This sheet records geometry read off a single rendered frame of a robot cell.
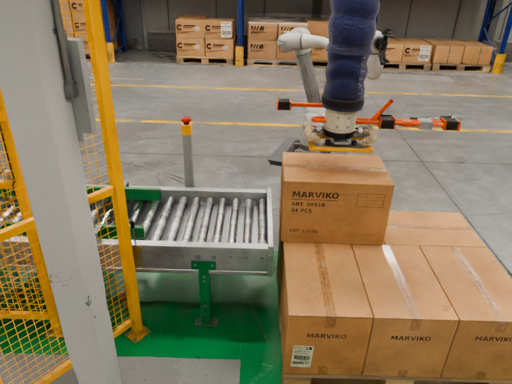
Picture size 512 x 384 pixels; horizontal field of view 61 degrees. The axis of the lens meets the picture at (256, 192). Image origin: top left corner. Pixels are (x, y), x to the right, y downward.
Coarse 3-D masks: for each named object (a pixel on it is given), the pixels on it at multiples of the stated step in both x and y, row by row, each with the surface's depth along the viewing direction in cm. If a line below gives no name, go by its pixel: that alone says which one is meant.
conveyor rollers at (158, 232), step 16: (16, 208) 282; (112, 208) 282; (128, 208) 284; (192, 208) 284; (208, 208) 285; (224, 208) 287; (144, 224) 266; (160, 224) 266; (176, 224) 267; (192, 224) 268; (208, 224) 271
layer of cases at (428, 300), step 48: (384, 240) 258; (432, 240) 260; (480, 240) 261; (288, 288) 218; (336, 288) 219; (384, 288) 220; (432, 288) 221; (480, 288) 222; (288, 336) 208; (336, 336) 208; (384, 336) 208; (432, 336) 207; (480, 336) 207
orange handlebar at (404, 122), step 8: (296, 104) 260; (304, 104) 260; (312, 104) 260; (320, 104) 260; (312, 120) 237; (320, 120) 236; (360, 120) 236; (368, 120) 236; (376, 120) 236; (400, 120) 239; (408, 120) 236; (416, 120) 239; (432, 120) 239; (440, 120) 239
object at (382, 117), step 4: (380, 116) 241; (384, 116) 241; (388, 116) 241; (392, 116) 238; (380, 120) 234; (384, 120) 233; (388, 120) 233; (392, 120) 233; (376, 124) 241; (380, 124) 235; (384, 124) 235; (388, 124) 235; (392, 124) 235; (384, 128) 235; (388, 128) 235; (392, 128) 235
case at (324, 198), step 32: (288, 160) 259; (320, 160) 261; (352, 160) 262; (288, 192) 239; (320, 192) 238; (352, 192) 237; (384, 192) 237; (288, 224) 249; (320, 224) 248; (352, 224) 247; (384, 224) 246
